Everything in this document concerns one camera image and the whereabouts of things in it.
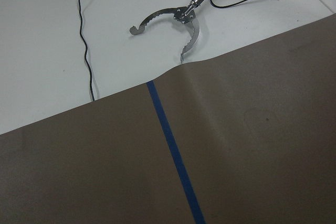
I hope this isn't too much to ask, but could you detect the silver reacher grabber tool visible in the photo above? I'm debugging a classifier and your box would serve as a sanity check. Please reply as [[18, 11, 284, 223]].
[[129, 0, 204, 63]]

